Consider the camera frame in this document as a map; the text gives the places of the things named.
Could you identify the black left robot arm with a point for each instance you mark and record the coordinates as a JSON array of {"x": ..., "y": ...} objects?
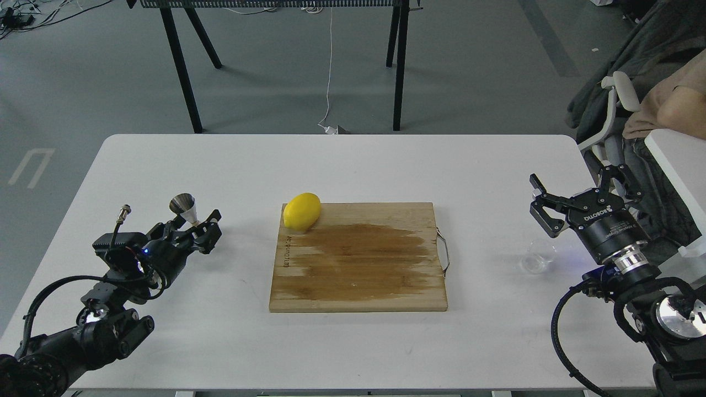
[{"x": 105, "y": 331}]

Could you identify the white office chair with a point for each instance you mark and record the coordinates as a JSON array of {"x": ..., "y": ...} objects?
[{"x": 604, "y": 145}]

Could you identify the small clear glass cup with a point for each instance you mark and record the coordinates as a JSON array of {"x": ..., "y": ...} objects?
[{"x": 539, "y": 256}]

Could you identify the white side table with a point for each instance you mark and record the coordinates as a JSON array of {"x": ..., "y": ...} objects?
[{"x": 682, "y": 159}]

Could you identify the black metal table frame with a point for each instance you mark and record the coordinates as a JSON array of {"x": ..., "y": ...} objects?
[{"x": 282, "y": 50}]

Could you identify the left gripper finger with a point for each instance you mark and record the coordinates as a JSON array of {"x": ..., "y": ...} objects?
[
  {"x": 164, "y": 231},
  {"x": 204, "y": 236}
]

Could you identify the steel double jigger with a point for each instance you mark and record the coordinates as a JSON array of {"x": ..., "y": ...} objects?
[{"x": 184, "y": 205}]

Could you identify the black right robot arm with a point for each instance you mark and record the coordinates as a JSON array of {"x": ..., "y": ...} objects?
[{"x": 664, "y": 313}]

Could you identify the wooden cutting board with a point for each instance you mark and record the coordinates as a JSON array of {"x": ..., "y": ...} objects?
[{"x": 361, "y": 258}]

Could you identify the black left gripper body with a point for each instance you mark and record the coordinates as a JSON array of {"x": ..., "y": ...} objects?
[{"x": 132, "y": 255}]

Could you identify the yellow lemon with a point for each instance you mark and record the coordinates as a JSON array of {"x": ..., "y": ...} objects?
[{"x": 302, "y": 212}]

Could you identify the seated person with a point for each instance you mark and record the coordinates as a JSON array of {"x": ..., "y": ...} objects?
[{"x": 675, "y": 102}]

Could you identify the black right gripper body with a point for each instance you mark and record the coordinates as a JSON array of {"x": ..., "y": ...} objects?
[{"x": 603, "y": 224}]

